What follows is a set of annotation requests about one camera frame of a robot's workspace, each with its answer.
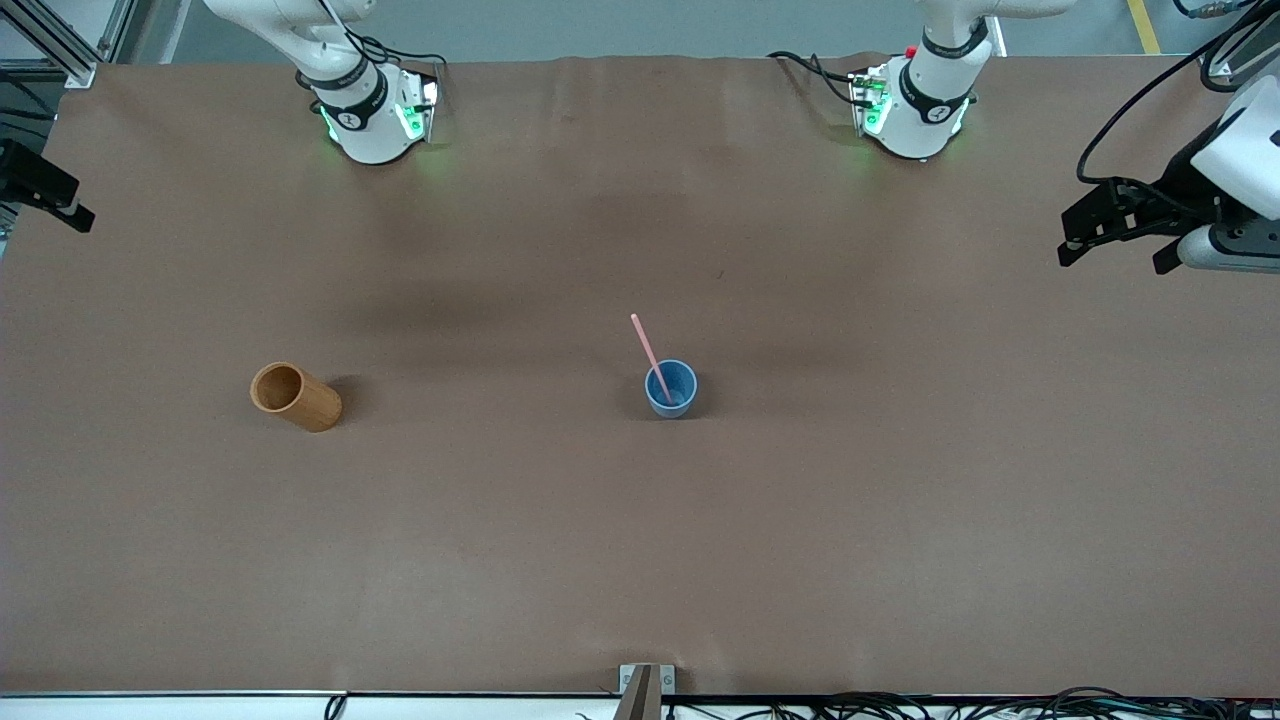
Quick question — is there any blue cup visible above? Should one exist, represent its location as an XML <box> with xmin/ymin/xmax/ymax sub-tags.
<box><xmin>644</xmin><ymin>359</ymin><xmax>699</xmax><ymax>420</ymax></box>

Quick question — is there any pink chopstick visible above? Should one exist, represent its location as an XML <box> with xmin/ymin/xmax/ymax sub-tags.
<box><xmin>630</xmin><ymin>313</ymin><xmax>674</xmax><ymax>404</ymax></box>

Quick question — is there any brown wooden cup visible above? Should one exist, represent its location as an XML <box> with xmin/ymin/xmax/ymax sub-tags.
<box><xmin>249</xmin><ymin>361</ymin><xmax>344</xmax><ymax>434</ymax></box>

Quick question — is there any aluminium frame profile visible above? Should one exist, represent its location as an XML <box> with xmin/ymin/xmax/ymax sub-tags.
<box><xmin>0</xmin><ymin>0</ymin><xmax>135</xmax><ymax>89</ymax></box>
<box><xmin>1196</xmin><ymin>30</ymin><xmax>1280</xmax><ymax>96</ymax></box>

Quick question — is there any black left arm base cable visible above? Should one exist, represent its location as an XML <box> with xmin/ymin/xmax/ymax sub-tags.
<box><xmin>767</xmin><ymin>50</ymin><xmax>873</xmax><ymax>107</ymax></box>

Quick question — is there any black arm base cable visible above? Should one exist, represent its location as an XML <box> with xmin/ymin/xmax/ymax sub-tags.
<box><xmin>767</xmin><ymin>50</ymin><xmax>873</xmax><ymax>107</ymax></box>
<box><xmin>352</xmin><ymin>36</ymin><xmax>448</xmax><ymax>85</ymax></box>

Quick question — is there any black right arm base cable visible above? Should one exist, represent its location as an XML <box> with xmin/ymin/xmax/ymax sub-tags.
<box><xmin>352</xmin><ymin>36</ymin><xmax>448</xmax><ymax>85</ymax></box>

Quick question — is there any metal bracket with post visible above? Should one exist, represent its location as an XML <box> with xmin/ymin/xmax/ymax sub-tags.
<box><xmin>613</xmin><ymin>664</ymin><xmax>677</xmax><ymax>720</ymax></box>

